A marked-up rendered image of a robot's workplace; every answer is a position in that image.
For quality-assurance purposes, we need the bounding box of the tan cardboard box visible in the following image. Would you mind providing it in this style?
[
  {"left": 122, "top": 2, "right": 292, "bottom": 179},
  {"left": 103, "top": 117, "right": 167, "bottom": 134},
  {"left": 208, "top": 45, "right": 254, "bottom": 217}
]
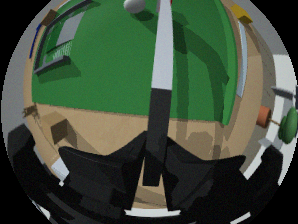
[
  {"left": 40, "top": 10, "right": 56, "bottom": 27},
  {"left": 40, "top": 112, "right": 68, "bottom": 145}
]

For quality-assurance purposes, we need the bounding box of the green putting mat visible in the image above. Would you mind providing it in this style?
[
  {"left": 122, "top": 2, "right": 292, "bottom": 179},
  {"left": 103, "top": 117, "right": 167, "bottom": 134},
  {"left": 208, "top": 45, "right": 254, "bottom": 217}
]
[{"left": 31, "top": 0, "right": 227, "bottom": 121}]

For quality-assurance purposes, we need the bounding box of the white golf ball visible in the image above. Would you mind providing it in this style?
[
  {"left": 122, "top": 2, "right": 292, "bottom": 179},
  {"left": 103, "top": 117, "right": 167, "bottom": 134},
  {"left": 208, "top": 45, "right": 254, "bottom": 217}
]
[{"left": 124, "top": 0, "right": 145, "bottom": 14}]

